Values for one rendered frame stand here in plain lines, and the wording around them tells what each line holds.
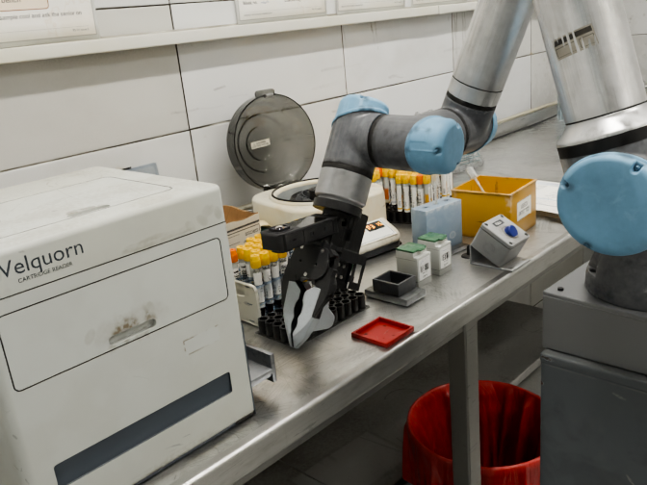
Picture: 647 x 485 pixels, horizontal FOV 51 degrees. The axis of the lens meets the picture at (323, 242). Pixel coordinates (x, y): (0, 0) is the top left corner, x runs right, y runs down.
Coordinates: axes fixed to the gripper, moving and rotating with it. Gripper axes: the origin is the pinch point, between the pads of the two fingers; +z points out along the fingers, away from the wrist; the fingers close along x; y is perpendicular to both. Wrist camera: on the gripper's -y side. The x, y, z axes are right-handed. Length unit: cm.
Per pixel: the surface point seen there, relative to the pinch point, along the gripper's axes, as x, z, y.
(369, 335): -2.5, -2.7, 13.5
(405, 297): -0.6, -9.7, 23.3
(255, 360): 0.1, 3.7, -5.7
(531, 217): 1, -33, 63
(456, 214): 7, -28, 44
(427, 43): 59, -87, 88
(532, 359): 25, -3, 135
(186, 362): -4.3, 4.0, -20.4
